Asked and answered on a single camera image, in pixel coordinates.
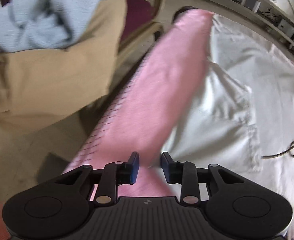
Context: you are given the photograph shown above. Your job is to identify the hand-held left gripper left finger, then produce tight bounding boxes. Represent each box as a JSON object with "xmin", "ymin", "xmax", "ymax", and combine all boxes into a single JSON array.
[{"xmin": 53, "ymin": 151, "xmax": 140, "ymax": 205}]

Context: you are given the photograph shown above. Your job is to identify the white printed t-shirt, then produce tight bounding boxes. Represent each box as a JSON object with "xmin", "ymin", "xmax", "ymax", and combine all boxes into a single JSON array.
[{"xmin": 159, "ymin": 14, "xmax": 294, "ymax": 238}]

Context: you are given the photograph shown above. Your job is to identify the black metal table frame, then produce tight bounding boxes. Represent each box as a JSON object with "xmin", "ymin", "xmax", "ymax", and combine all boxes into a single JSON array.
[{"xmin": 173, "ymin": 6, "xmax": 195, "ymax": 20}]

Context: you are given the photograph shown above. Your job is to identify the beige pants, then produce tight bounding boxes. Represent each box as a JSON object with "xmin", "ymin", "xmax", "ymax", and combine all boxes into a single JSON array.
[{"xmin": 0, "ymin": 0, "xmax": 127, "ymax": 130}]

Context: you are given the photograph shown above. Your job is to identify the grey speaker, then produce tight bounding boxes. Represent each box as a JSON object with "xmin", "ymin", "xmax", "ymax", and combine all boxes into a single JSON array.
[{"xmin": 243, "ymin": 0, "xmax": 261, "ymax": 12}]

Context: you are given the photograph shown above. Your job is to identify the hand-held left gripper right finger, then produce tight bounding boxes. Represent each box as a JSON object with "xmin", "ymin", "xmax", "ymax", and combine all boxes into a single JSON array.
[{"xmin": 161, "ymin": 151, "xmax": 247, "ymax": 205}]

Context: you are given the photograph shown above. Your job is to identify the grey television stand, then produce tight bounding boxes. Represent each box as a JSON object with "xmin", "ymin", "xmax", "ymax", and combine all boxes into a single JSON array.
[{"xmin": 174, "ymin": 0, "xmax": 294, "ymax": 55}]

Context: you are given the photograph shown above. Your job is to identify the light blue knit sweater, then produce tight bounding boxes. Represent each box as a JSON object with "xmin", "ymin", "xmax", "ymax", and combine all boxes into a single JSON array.
[{"xmin": 0, "ymin": 0, "xmax": 121, "ymax": 53}]

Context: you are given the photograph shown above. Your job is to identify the maroon banquet chair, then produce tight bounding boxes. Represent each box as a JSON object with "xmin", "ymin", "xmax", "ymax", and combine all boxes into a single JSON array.
[{"xmin": 0, "ymin": 0, "xmax": 169, "ymax": 68}]

